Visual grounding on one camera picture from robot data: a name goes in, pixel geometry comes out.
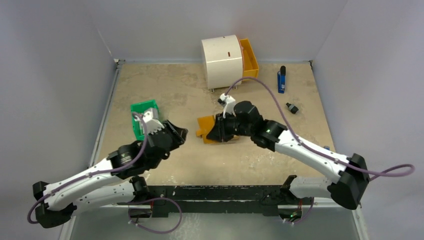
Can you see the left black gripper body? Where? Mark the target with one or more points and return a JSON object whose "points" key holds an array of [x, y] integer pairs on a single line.
{"points": [[174, 145]]}

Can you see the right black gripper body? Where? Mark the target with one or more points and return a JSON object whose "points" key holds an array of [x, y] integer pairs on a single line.
{"points": [[222, 129]]}

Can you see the yellow leather card holder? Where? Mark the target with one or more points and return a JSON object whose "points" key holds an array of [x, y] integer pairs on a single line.
{"points": [[205, 124]]}

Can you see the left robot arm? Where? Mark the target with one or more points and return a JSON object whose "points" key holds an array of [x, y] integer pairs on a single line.
{"points": [[116, 179]]}

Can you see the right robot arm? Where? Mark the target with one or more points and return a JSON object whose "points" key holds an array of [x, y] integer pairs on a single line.
{"points": [[344, 177]]}

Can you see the green plastic bin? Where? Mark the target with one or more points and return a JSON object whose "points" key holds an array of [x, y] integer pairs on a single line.
{"points": [[143, 108]]}

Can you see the small black knob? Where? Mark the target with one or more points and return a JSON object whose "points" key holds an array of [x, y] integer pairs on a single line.
{"points": [[292, 108]]}

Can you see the yellow open drawer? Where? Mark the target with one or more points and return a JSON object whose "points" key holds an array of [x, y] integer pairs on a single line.
{"points": [[250, 64]]}

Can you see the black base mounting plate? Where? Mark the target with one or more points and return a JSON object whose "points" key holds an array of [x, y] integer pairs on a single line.
{"points": [[267, 200]]}

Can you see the cream round drawer cabinet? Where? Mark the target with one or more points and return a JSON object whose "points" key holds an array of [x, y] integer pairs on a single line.
{"points": [[222, 60]]}

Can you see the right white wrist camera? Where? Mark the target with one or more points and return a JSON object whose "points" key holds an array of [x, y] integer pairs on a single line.
{"points": [[228, 103]]}

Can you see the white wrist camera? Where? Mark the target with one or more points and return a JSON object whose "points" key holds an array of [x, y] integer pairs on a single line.
{"points": [[152, 122], [228, 103]]}

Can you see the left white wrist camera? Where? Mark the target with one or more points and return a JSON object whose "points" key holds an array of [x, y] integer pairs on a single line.
{"points": [[152, 122]]}

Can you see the aluminium frame rail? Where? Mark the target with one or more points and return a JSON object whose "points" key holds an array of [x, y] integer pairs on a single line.
{"points": [[126, 192]]}

